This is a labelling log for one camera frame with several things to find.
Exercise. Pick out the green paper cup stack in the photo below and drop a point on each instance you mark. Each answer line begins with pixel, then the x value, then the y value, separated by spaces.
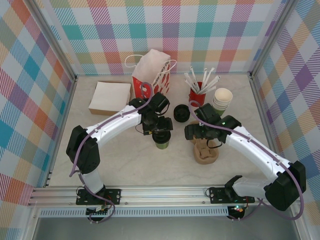
pixel 222 96

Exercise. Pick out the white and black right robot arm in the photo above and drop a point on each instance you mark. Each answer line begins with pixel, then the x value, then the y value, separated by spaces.
pixel 285 190

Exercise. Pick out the green cup with black lid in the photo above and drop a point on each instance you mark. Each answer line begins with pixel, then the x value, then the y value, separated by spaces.
pixel 162 145

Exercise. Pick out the aluminium side rail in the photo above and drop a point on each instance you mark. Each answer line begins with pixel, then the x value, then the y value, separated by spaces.
pixel 71 91
pixel 258 100

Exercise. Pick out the red and white gift bag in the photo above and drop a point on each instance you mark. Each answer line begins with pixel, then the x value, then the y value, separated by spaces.
pixel 152 65

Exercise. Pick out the aluminium front rail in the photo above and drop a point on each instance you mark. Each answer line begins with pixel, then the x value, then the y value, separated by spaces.
pixel 162 195

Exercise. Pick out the aluminium frame post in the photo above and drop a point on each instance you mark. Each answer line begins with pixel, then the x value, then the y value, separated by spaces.
pixel 272 37
pixel 55 37

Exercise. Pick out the red tin can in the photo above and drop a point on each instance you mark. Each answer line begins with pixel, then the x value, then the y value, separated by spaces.
pixel 196 97

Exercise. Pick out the white napkin stack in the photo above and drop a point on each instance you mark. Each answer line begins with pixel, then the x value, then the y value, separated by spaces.
pixel 110 93

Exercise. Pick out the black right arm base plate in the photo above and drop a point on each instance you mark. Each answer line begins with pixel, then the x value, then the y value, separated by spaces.
pixel 217 195

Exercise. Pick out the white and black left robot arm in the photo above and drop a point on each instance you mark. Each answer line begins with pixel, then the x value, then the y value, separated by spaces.
pixel 83 150

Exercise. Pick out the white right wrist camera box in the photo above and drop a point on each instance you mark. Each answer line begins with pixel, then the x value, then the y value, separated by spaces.
pixel 200 123

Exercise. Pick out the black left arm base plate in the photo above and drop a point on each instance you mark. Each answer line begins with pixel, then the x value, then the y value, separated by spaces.
pixel 112 196

